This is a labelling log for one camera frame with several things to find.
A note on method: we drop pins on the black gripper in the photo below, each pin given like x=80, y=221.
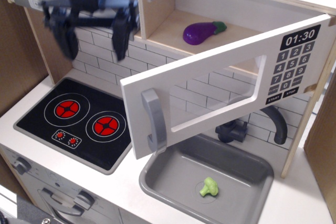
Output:
x=62, y=16

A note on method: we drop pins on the white toy microwave door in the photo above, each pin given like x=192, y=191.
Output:
x=205, y=90

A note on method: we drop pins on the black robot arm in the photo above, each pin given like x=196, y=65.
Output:
x=63, y=16

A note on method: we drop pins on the black toy stove top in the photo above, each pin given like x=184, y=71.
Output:
x=81, y=122

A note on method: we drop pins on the purple toy eggplant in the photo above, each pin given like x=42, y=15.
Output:
x=197, y=33

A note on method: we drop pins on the grey oven knob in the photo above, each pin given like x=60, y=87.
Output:
x=21, y=165

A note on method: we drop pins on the dark grey toy faucet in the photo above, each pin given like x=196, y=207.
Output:
x=234, y=131

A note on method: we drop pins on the green toy broccoli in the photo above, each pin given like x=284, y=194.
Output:
x=210, y=187

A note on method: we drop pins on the grey toy sink basin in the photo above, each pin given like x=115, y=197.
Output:
x=176, y=176

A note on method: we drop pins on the brown cardboard panel right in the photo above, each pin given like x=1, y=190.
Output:
x=320, y=147

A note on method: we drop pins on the grey microwave door handle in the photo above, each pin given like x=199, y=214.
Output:
x=157, y=139

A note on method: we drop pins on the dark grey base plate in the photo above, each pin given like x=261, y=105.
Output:
x=32, y=214

